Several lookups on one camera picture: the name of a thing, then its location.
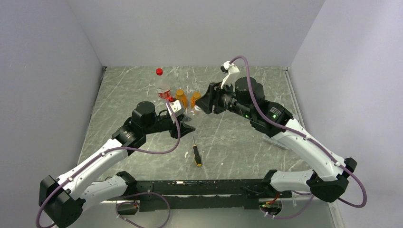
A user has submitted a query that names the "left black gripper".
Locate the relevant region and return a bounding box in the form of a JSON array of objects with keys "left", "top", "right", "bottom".
[{"left": 143, "top": 113, "right": 195, "bottom": 138}]

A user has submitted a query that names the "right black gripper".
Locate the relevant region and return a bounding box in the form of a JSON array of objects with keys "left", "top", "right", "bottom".
[{"left": 195, "top": 78, "right": 254, "bottom": 120}]

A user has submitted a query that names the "orange juice bottle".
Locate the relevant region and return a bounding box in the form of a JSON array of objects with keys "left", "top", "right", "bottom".
[
  {"left": 191, "top": 97, "right": 198, "bottom": 108},
  {"left": 175, "top": 93, "right": 188, "bottom": 109}
]

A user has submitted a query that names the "clear red-label bottle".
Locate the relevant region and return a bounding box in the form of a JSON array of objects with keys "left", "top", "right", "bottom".
[{"left": 155, "top": 72, "right": 171, "bottom": 99}]

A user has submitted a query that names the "red bottle cap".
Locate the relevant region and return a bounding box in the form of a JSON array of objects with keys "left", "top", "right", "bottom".
[{"left": 155, "top": 68, "right": 163, "bottom": 76}]

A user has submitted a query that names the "white blue bottle cap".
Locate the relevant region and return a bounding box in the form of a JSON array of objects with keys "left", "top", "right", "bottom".
[{"left": 194, "top": 105, "right": 202, "bottom": 113}]

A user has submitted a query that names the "orange bottle cap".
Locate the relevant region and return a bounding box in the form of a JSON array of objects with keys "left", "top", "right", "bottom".
[
  {"left": 192, "top": 92, "right": 201, "bottom": 99},
  {"left": 175, "top": 89, "right": 184, "bottom": 97}
]

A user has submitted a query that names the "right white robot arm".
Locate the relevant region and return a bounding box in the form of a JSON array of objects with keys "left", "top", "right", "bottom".
[{"left": 195, "top": 77, "right": 357, "bottom": 202}]

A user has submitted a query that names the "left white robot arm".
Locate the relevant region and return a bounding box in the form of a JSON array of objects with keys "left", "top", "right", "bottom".
[{"left": 36, "top": 99, "right": 195, "bottom": 228}]

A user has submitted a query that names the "black yellow screwdriver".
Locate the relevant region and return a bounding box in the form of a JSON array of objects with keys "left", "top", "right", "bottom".
[{"left": 192, "top": 136, "right": 202, "bottom": 167}]

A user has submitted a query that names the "clear plastic box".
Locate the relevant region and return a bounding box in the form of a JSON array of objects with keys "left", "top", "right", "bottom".
[{"left": 263, "top": 134, "right": 290, "bottom": 149}]

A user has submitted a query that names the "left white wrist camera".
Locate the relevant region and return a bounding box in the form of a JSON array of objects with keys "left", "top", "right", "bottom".
[{"left": 166, "top": 96, "right": 186, "bottom": 121}]

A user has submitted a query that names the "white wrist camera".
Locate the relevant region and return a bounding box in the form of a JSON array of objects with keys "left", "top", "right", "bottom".
[
  {"left": 166, "top": 96, "right": 186, "bottom": 121},
  {"left": 221, "top": 61, "right": 240, "bottom": 89}
]

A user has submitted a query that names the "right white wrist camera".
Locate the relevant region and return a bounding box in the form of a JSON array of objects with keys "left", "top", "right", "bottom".
[{"left": 221, "top": 61, "right": 240, "bottom": 89}]

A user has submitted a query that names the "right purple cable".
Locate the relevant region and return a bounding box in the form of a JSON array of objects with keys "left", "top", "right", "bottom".
[{"left": 230, "top": 56, "right": 368, "bottom": 209}]

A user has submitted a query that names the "purple cable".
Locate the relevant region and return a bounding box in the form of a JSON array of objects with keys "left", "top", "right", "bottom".
[
  {"left": 35, "top": 102, "right": 182, "bottom": 228},
  {"left": 230, "top": 56, "right": 368, "bottom": 209}
]

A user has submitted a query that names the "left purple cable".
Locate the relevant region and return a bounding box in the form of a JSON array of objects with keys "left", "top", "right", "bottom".
[{"left": 35, "top": 102, "right": 182, "bottom": 228}]

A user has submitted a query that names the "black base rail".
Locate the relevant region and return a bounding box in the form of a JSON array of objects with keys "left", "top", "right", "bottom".
[{"left": 112, "top": 179, "right": 292, "bottom": 212}]

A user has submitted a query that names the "aluminium frame rail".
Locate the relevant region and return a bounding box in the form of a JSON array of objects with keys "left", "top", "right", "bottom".
[{"left": 50, "top": 195, "right": 139, "bottom": 228}]

